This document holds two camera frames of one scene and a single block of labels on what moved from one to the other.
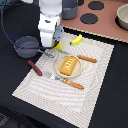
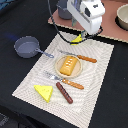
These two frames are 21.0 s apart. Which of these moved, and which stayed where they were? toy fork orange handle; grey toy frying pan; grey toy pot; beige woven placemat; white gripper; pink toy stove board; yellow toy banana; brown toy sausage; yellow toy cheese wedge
Moved: yellow toy cheese wedge; brown toy sausage; white gripper
Stayed: yellow toy banana; toy fork orange handle; grey toy pot; pink toy stove board; beige woven placemat; grey toy frying pan
